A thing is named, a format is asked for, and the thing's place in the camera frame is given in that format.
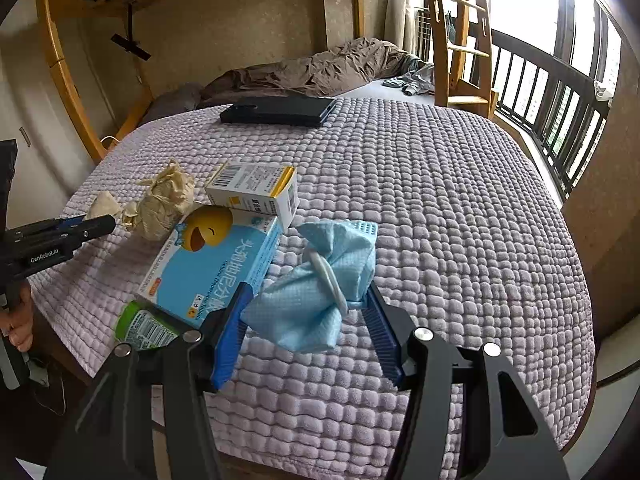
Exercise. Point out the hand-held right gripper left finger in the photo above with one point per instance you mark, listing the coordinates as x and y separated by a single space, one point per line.
230 330

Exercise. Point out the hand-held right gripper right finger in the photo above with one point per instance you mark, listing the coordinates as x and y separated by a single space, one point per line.
382 340

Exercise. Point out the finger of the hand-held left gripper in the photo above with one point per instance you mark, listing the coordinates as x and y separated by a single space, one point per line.
97 226
70 221

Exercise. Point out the small paper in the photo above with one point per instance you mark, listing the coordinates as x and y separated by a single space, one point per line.
105 204

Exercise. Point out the large paper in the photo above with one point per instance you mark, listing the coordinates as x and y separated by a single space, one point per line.
162 205

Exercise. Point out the blue face mask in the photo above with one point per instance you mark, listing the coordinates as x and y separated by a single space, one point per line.
300 310

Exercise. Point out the person's left hand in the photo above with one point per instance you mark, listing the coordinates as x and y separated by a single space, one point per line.
22 325

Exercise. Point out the light blue printed box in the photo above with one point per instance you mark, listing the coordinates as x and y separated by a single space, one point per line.
225 270

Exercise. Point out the green plastic bottle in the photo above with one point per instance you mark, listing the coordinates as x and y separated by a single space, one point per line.
145 327

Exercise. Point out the white box with yellow stripe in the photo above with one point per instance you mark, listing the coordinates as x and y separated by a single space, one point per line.
255 195

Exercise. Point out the grey pillow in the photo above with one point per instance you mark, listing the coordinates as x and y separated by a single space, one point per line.
170 100

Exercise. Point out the lavender waffle blanket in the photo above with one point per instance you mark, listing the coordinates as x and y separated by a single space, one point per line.
450 210

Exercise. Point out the black flat case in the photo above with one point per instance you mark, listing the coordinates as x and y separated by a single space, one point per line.
280 110

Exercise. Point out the grey bedsheet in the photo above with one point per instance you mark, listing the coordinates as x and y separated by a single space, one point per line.
370 91

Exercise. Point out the grey garment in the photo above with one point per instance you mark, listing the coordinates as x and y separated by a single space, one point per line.
415 80

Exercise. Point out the brown duvet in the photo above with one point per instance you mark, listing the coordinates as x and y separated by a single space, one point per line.
320 67

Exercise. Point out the wooden ladder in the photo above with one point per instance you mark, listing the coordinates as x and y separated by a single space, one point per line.
442 35

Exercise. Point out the green hanging cloth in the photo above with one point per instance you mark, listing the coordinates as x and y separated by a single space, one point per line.
451 30

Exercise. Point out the dark balcony railing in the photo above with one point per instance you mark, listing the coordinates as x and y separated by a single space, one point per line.
550 67

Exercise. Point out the beige curtain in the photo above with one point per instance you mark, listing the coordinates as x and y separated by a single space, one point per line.
397 15

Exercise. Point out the small white cloth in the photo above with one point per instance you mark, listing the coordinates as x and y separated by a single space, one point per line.
602 91

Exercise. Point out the wooden bed frame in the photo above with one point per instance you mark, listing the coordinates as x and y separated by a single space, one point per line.
65 60

